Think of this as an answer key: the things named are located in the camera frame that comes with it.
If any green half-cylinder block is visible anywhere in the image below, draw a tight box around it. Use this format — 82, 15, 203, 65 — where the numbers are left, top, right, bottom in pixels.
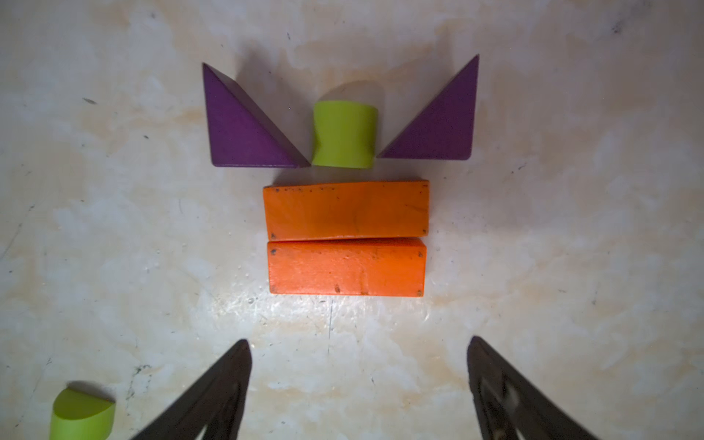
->
49, 388, 117, 440
312, 101, 379, 170

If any green half-cylinder block lower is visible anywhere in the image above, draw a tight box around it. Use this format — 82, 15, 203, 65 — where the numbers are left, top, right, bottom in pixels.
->
49, 388, 117, 440

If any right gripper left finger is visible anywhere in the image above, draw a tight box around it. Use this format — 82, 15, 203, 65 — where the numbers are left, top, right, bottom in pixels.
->
135, 339, 252, 439

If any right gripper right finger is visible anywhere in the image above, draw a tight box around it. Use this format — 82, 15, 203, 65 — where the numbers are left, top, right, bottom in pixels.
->
467, 335, 595, 439

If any purple triangle block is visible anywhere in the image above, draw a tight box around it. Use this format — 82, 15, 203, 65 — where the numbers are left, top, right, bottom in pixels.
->
378, 56, 480, 161
202, 63, 310, 169

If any green half-cylinder block top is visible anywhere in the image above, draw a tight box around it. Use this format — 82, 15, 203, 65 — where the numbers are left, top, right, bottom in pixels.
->
312, 101, 379, 170

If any orange rectangular block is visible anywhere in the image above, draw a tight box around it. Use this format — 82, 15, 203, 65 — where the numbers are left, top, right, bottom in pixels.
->
268, 238, 427, 297

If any orange trapezoid block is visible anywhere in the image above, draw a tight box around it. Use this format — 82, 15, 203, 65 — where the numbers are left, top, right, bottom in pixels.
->
262, 180, 430, 241

